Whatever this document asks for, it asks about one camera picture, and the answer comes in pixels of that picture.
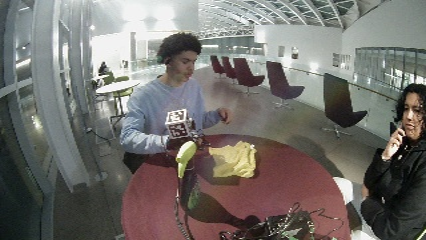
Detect white round table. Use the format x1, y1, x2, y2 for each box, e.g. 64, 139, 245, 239
95, 79, 141, 116

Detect yellow-green clamp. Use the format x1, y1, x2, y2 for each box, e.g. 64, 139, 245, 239
174, 140, 198, 180

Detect wall handrail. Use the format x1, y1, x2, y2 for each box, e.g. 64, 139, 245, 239
254, 60, 399, 102

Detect dark purple swivel chair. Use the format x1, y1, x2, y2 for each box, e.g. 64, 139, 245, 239
209, 55, 226, 79
321, 72, 369, 139
265, 60, 306, 110
221, 55, 238, 80
233, 57, 266, 96

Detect white chair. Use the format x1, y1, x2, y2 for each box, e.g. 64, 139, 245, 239
332, 176, 355, 206

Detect green chair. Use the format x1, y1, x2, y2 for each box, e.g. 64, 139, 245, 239
108, 75, 134, 128
101, 71, 117, 86

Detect the person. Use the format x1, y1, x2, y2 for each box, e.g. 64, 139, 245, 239
119, 32, 234, 175

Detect glass window panels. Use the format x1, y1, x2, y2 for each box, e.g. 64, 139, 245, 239
353, 46, 426, 92

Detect white pillar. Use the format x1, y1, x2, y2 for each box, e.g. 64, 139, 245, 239
29, 0, 92, 193

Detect black floor cable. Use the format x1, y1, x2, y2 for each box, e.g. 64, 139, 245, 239
84, 127, 116, 143

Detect yellow cloth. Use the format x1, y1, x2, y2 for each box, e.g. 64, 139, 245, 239
208, 140, 258, 179

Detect white marker cube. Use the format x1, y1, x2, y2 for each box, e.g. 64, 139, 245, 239
164, 108, 194, 140

